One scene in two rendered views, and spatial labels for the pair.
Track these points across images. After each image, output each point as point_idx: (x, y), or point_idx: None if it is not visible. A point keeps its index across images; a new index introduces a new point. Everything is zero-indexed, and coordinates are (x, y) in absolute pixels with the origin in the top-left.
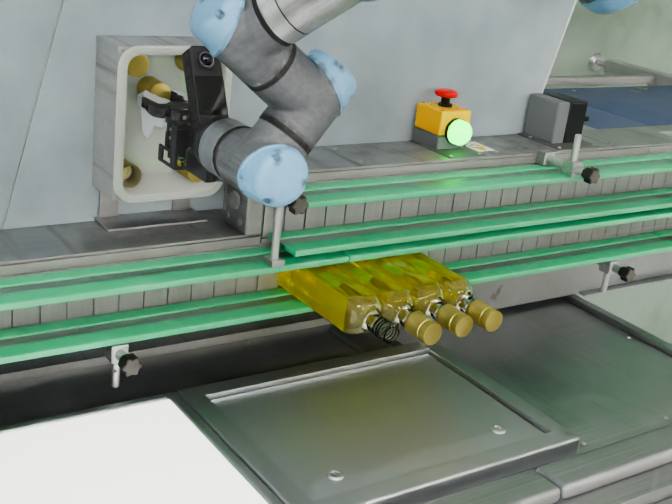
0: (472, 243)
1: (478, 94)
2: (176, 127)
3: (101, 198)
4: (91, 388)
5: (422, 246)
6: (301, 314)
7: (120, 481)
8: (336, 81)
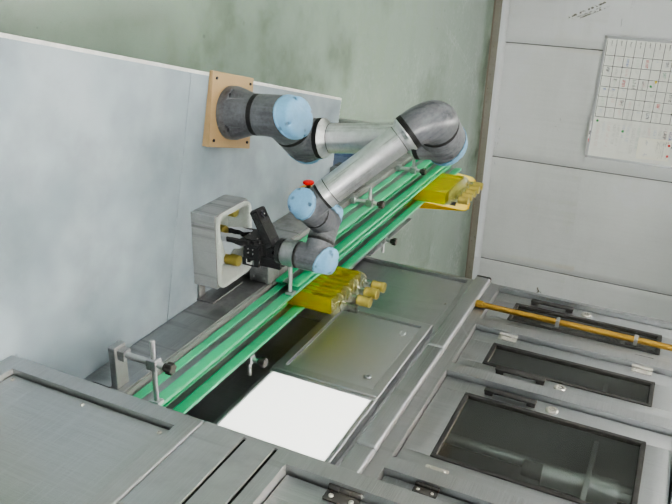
0: (346, 252)
1: (313, 175)
2: (257, 248)
3: (199, 288)
4: (224, 381)
5: None
6: None
7: (298, 412)
8: (339, 213)
